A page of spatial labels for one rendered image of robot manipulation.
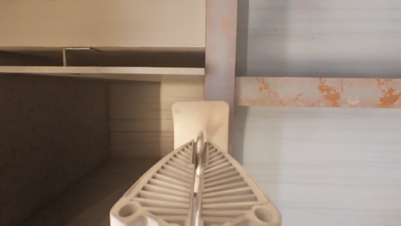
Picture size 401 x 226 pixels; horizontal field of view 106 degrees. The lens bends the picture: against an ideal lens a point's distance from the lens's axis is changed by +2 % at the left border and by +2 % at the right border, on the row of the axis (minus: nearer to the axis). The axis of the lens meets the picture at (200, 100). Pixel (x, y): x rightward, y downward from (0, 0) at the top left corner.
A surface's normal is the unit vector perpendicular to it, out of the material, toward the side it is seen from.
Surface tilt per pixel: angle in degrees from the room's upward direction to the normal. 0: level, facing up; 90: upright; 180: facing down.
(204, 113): 99
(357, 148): 90
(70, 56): 180
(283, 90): 90
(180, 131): 92
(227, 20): 90
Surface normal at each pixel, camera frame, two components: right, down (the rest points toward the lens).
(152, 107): -0.04, 0.08
